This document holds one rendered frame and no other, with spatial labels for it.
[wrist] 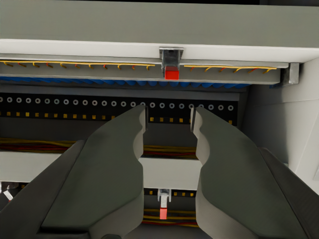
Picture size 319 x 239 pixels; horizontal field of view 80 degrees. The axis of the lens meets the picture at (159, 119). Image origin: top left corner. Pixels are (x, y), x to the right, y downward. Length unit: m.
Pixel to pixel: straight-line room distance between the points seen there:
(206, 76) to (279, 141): 0.16
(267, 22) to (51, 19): 0.23
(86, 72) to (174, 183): 0.21
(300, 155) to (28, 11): 0.38
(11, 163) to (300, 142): 0.42
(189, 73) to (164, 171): 0.15
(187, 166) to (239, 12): 0.21
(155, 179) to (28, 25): 0.25
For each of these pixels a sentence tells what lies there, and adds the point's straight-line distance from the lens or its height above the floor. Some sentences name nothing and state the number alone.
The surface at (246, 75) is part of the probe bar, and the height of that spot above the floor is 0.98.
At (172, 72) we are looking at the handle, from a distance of 0.17.
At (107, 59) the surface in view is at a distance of 0.28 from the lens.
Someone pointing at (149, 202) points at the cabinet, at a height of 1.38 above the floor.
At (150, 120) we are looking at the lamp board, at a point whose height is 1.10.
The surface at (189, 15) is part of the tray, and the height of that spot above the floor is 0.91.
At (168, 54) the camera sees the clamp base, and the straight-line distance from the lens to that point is 0.25.
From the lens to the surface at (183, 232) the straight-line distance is 0.55.
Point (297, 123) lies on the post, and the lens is 0.33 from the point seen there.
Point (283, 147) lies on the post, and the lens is 0.35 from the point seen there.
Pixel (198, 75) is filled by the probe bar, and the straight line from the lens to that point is 0.29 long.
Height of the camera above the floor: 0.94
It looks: 23 degrees up
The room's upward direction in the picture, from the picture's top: 178 degrees counter-clockwise
